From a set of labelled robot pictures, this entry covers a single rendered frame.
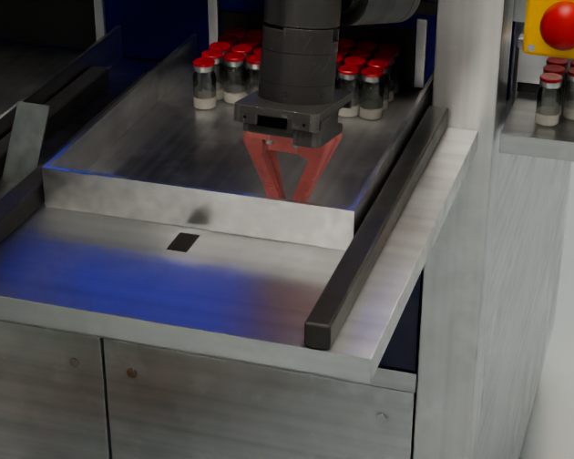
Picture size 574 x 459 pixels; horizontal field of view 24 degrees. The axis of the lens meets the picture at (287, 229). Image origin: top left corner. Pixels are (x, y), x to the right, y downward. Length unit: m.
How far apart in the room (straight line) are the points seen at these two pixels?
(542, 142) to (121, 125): 0.38
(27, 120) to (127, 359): 0.42
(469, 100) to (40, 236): 0.42
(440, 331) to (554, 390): 1.12
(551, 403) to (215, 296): 1.51
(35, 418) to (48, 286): 0.62
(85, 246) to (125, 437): 0.55
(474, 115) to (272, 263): 0.31
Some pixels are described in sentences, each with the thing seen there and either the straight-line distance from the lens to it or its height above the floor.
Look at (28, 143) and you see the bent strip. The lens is 1.14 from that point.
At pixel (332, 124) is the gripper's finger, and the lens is 0.99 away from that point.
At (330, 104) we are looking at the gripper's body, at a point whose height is 0.99.
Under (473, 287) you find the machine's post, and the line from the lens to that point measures 1.31.
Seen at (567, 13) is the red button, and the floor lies 1.01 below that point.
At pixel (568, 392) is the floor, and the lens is 2.45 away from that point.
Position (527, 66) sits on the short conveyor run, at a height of 0.91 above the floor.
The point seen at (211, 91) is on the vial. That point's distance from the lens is 1.26.
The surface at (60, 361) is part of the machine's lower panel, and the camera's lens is 1.53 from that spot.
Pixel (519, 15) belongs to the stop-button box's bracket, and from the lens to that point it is 1.26.
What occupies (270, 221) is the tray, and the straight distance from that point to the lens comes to 1.02.
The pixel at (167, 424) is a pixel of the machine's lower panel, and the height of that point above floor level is 0.48.
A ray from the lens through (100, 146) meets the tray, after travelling 1.18.
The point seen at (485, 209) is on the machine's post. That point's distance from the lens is 1.27.
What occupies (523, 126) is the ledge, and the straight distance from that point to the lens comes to 1.25.
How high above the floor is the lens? 1.37
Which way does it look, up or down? 28 degrees down
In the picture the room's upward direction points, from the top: straight up
